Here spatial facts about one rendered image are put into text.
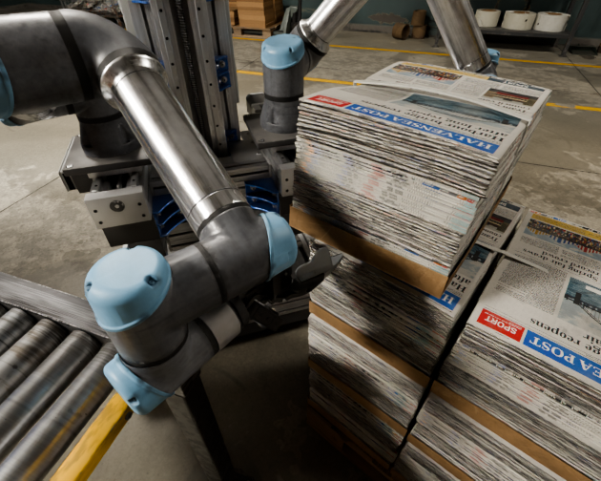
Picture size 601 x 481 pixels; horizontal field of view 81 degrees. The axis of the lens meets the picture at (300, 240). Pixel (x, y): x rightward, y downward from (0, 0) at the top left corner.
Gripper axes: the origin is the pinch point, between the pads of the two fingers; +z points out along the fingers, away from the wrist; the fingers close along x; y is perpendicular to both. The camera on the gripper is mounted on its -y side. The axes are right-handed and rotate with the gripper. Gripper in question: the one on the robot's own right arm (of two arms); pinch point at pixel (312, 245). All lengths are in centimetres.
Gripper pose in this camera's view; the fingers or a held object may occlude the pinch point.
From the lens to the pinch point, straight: 61.6
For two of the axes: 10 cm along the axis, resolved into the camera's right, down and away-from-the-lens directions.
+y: 0.0, -7.6, -6.5
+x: -7.8, -4.1, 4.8
